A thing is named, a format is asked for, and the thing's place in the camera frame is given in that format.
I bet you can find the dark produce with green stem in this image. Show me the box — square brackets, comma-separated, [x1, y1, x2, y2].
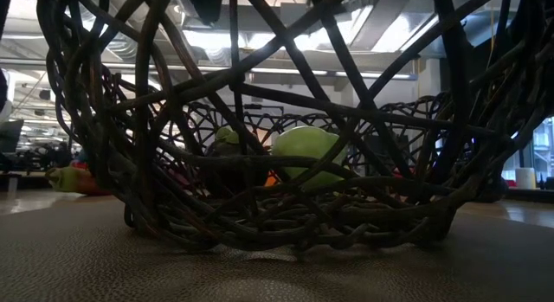
[203, 127, 270, 199]

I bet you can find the light green apple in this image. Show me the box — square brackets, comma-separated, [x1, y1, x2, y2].
[271, 125, 349, 191]

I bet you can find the yellow-red fruit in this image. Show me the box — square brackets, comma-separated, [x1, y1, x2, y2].
[44, 164, 112, 197]

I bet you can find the dark woven wicker basket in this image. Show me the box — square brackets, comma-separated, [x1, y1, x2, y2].
[34, 0, 554, 254]

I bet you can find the long ceiling light bar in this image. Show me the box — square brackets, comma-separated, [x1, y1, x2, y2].
[248, 67, 419, 81]

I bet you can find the person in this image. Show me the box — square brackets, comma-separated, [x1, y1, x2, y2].
[51, 141, 74, 169]

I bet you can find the grey monitor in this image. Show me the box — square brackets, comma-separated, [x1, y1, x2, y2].
[0, 119, 25, 154]

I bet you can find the round grey placemat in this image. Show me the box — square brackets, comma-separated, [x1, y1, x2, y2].
[0, 196, 554, 302]

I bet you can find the white paper roll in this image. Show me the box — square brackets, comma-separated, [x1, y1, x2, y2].
[514, 166, 538, 190]

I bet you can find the yellow hanging cord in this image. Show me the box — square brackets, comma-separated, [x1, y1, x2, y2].
[488, 7, 495, 69]

